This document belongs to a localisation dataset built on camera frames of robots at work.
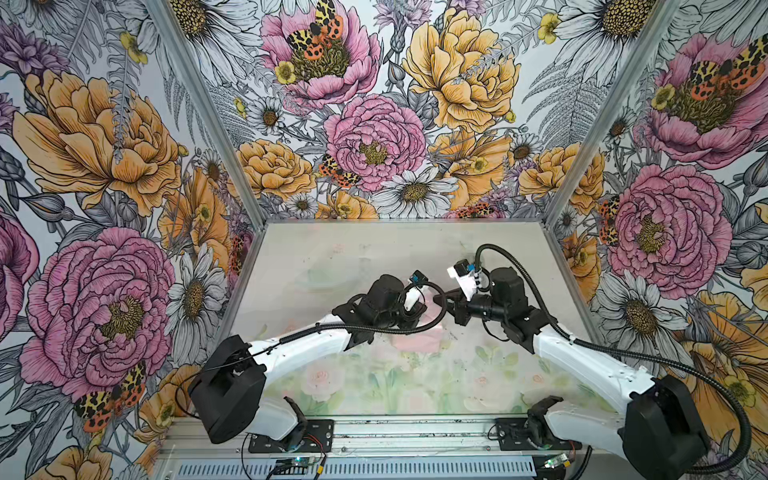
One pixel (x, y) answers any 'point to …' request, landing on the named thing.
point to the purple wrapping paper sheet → (427, 340)
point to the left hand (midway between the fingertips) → (419, 314)
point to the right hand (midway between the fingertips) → (437, 307)
